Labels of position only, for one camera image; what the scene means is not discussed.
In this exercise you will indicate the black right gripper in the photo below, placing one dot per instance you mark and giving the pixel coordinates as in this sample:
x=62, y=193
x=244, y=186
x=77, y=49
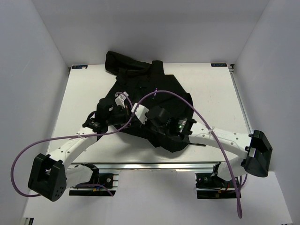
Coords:
x=148, y=119

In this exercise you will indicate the blue corner label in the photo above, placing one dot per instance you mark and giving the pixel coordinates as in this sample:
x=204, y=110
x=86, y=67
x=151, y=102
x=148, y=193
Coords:
x=218, y=65
x=79, y=67

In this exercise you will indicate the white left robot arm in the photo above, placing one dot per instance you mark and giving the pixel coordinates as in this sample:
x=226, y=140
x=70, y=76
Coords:
x=53, y=173

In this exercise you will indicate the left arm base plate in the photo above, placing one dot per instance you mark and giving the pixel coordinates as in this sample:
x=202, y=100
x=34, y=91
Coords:
x=105, y=185

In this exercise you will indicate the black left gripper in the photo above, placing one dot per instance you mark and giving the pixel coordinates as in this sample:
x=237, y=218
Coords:
x=127, y=113

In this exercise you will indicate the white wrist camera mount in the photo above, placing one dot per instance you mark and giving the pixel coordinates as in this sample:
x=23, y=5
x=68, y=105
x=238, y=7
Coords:
x=120, y=98
x=139, y=112

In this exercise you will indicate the aluminium front table rail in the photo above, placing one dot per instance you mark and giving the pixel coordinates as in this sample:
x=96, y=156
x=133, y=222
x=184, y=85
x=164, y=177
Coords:
x=150, y=166

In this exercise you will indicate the black zip jacket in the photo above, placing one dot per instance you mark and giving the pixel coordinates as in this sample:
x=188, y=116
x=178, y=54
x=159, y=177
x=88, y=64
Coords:
x=148, y=84

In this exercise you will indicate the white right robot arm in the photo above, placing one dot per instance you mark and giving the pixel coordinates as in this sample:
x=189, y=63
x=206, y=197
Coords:
x=253, y=151

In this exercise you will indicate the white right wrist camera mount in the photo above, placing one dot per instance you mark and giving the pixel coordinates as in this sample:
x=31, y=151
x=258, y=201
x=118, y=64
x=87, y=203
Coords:
x=139, y=112

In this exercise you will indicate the blue left corner label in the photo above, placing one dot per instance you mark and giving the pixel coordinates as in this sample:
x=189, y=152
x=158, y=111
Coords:
x=79, y=67

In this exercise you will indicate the blue right corner label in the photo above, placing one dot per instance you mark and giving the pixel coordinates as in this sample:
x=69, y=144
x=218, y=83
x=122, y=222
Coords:
x=218, y=65

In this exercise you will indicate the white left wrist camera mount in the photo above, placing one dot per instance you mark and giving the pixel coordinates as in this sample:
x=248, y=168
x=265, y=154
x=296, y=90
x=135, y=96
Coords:
x=120, y=98

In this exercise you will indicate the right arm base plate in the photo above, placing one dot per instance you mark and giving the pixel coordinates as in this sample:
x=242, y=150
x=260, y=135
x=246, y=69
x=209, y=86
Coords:
x=208, y=187

